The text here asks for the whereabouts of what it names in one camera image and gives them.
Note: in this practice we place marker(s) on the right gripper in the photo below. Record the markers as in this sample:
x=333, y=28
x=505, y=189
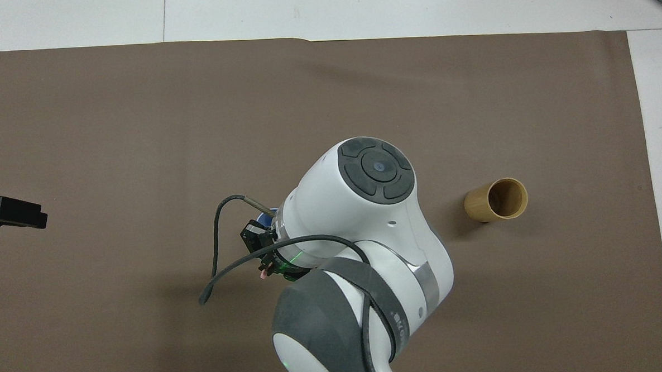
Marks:
x=258, y=236

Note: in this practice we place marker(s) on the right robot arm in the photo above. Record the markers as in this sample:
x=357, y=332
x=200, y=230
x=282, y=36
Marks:
x=366, y=229

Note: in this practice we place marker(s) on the bamboo cup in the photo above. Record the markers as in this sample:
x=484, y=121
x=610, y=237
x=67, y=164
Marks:
x=480, y=204

